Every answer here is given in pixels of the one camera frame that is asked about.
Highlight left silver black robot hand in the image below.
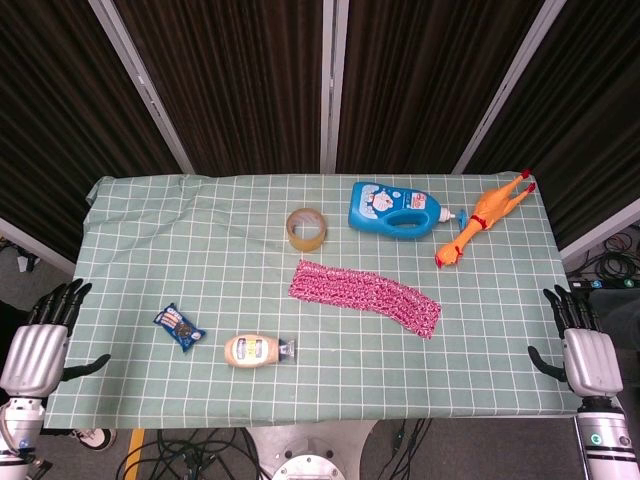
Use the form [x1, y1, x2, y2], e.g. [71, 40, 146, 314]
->
[0, 278, 112, 400]

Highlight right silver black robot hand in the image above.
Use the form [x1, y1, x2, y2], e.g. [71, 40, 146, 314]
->
[527, 284, 625, 400]

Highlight pink knitted cloth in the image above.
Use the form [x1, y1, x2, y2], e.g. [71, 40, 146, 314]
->
[288, 258, 445, 343]

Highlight black power strip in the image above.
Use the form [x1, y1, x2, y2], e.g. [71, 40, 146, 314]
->
[569, 277, 640, 292]

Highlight white black sneaker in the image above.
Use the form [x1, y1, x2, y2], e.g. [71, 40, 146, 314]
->
[68, 427, 118, 453]

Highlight blue Oreo cookie packet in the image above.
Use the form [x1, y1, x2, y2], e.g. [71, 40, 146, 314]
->
[152, 302, 208, 355]

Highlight orange rubber chicken toy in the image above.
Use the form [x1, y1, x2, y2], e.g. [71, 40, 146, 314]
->
[433, 168, 539, 270]

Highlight green checked tablecloth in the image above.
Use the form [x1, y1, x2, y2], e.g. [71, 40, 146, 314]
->
[42, 172, 582, 431]

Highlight Hellmann's mayonnaise squeeze bottle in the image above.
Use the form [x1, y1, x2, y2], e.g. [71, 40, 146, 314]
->
[223, 333, 298, 371]

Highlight blue detergent bottle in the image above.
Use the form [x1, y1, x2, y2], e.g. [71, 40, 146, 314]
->
[348, 180, 470, 243]

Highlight clear packing tape roll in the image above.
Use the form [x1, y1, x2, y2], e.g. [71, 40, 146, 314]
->
[285, 207, 329, 253]

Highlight black floor cable bundle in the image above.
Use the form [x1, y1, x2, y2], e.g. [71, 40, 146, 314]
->
[117, 427, 262, 480]
[382, 418, 434, 480]
[569, 223, 640, 281]

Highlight white aluminium partition rail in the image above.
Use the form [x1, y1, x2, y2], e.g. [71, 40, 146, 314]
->
[559, 198, 640, 267]
[0, 216, 77, 275]

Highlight white aluminium partition post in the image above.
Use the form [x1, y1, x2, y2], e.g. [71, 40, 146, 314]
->
[88, 0, 195, 175]
[451, 0, 570, 175]
[319, 0, 350, 174]

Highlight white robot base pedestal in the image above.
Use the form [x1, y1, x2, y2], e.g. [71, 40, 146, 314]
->
[248, 419, 377, 480]

